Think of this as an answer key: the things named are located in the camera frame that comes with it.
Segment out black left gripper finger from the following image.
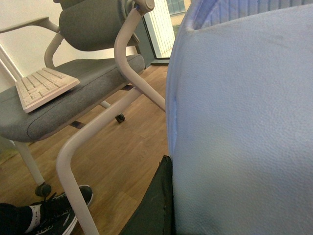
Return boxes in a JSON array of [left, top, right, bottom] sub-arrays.
[[120, 155, 175, 235]]

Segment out light blue slipper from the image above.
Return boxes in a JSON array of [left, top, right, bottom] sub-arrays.
[[166, 0, 313, 235]]

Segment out black sneaker on foot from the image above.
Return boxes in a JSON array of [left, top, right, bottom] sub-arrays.
[[24, 185, 94, 235]]

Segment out white keyboard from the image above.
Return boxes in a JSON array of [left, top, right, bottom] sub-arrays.
[[15, 68, 80, 113]]

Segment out grey office chair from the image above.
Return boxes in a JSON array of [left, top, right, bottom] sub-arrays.
[[0, 0, 165, 235]]

